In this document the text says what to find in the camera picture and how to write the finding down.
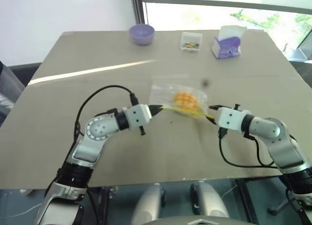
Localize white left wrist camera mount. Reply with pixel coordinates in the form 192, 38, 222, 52
121, 103, 153, 131

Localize round orange pineapple bun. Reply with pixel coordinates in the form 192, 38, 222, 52
172, 91, 199, 112

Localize silver left robot leg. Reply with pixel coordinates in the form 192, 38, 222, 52
131, 183, 167, 225

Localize silver right robot leg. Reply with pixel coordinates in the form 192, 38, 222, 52
190, 181, 230, 221

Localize clear yellow-seal zip bag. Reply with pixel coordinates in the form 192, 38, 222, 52
149, 82, 215, 121

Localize grey robot torso top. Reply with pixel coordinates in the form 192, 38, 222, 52
141, 215, 245, 225

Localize silver robot leg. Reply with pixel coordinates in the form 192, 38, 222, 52
190, 181, 230, 221
131, 183, 167, 225

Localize dark window frame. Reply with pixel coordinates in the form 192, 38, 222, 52
130, 0, 312, 32

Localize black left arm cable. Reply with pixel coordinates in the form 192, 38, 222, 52
73, 85, 140, 144

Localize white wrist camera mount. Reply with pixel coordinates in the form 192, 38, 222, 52
121, 103, 153, 131
215, 106, 252, 133

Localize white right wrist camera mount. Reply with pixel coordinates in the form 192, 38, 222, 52
215, 106, 252, 133

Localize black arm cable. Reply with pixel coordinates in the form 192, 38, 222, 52
218, 128, 281, 169
73, 85, 140, 144

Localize grey chair back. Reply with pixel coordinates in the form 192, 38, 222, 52
0, 61, 25, 127

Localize clear box of colourful bits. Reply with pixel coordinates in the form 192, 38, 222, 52
180, 31, 204, 53

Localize grey framed panel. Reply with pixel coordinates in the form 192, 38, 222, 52
283, 29, 312, 63

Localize purple tissue pack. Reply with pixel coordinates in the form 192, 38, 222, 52
211, 25, 248, 61

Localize thin white floor cable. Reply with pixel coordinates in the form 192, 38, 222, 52
14, 202, 43, 217
220, 184, 238, 199

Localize black low furniture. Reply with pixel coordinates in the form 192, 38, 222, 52
7, 61, 43, 89

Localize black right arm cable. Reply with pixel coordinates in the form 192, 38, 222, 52
218, 128, 281, 169

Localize purple bowl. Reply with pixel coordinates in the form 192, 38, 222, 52
128, 24, 156, 46

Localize black table leg frame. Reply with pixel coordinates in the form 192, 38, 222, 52
236, 178, 291, 225
97, 185, 118, 225

